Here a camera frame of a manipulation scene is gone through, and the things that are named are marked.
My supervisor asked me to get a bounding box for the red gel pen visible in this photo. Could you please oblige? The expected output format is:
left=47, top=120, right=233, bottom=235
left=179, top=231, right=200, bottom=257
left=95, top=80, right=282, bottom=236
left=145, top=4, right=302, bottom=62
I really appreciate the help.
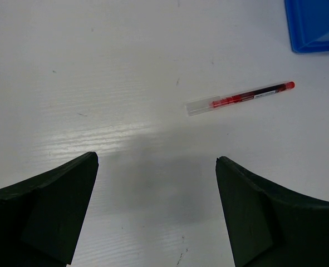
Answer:
left=185, top=81, right=295, bottom=116

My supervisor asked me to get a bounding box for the blue compartment storage bin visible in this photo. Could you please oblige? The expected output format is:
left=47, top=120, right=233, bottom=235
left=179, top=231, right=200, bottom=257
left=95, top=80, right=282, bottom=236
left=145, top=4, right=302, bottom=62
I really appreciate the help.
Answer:
left=284, top=0, right=329, bottom=53

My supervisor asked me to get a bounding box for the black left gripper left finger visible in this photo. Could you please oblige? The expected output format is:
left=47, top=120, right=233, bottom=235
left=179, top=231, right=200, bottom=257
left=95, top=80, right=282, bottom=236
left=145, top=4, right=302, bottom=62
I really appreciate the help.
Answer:
left=0, top=152, right=99, bottom=266

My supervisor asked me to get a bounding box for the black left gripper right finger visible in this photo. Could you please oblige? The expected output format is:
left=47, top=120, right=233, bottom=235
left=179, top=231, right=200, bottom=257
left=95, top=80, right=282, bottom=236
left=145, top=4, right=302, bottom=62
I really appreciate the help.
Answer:
left=215, top=157, right=329, bottom=266

